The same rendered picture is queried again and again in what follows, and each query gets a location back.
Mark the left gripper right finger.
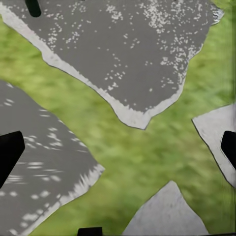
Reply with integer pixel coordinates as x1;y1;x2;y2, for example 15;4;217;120
221;130;236;169

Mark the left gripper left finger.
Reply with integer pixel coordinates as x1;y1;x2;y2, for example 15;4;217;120
0;131;25;189

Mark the pesticide atomizer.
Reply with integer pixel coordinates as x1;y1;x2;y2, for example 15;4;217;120
25;0;41;17

